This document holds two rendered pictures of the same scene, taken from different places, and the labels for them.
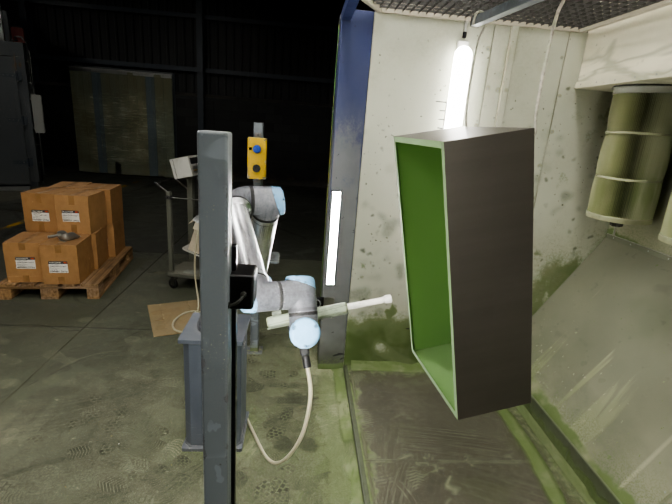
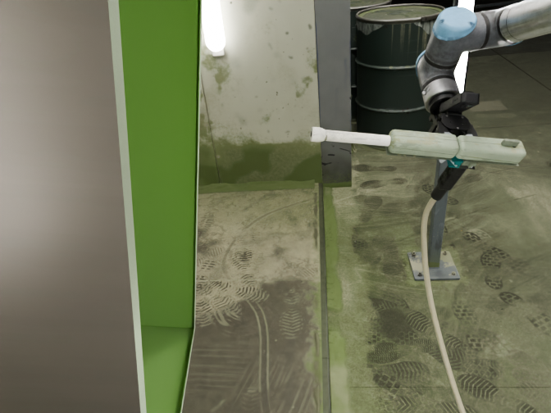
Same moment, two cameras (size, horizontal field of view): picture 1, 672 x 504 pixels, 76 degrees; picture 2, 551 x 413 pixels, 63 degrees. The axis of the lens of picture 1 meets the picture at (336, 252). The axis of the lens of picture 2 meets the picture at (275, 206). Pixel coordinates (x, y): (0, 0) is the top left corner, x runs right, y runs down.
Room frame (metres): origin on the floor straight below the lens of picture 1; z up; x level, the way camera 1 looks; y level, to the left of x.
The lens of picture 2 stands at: (2.46, -0.12, 1.42)
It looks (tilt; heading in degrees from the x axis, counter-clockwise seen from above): 32 degrees down; 193
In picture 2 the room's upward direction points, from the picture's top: 6 degrees counter-clockwise
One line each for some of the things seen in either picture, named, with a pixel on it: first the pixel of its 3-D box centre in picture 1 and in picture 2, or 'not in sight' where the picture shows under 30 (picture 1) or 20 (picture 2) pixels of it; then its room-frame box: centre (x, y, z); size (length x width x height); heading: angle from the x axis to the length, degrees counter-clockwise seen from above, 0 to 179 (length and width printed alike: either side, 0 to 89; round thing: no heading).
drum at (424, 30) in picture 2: not in sight; (396, 78); (-0.81, 0.13, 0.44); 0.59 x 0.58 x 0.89; 20
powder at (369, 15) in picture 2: not in sight; (399, 14); (-0.81, 0.13, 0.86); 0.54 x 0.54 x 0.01
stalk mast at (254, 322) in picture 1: (256, 245); not in sight; (2.85, 0.56, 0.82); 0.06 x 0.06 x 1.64; 5
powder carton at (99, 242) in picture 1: (86, 246); not in sight; (4.05, 2.49, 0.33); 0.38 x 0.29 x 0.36; 14
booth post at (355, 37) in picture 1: (341, 208); not in sight; (2.76, -0.02, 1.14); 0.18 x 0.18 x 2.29; 5
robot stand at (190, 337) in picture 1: (217, 380); not in sight; (1.96, 0.58, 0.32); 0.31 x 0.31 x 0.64; 5
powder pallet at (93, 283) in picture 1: (75, 269); not in sight; (4.04, 2.62, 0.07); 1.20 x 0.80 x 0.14; 12
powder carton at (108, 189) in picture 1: (102, 203); not in sight; (4.44, 2.51, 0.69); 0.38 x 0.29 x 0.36; 11
